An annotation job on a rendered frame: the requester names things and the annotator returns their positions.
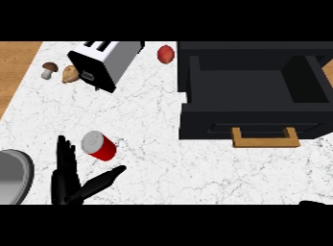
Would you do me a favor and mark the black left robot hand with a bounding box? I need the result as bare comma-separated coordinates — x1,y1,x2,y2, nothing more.
51,135,129,206

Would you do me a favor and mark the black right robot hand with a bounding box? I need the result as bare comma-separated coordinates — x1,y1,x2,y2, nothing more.
298,200,328,206

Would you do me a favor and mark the red can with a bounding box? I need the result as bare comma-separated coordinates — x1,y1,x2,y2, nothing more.
80,130,120,162

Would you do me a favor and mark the black drawer front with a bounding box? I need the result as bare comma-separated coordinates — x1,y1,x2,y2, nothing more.
177,102,333,140

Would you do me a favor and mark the black open drawer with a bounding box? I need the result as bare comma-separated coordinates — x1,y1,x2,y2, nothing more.
176,40,333,105

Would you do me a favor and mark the grey round pot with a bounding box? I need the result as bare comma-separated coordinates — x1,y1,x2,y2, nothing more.
0,148,36,206

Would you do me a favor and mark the tan potato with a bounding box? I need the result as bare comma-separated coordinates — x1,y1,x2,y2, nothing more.
61,64,83,85

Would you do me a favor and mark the brown mushroom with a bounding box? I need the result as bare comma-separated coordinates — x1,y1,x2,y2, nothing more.
40,61,59,81

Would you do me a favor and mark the white and black toaster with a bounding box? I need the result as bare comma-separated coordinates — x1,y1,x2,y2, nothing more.
67,40,146,94

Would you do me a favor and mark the red apple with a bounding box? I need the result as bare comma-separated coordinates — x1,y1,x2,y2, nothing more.
157,44,176,65

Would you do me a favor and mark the wooden drawer handle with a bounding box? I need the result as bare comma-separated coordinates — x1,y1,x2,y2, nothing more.
230,126,302,149

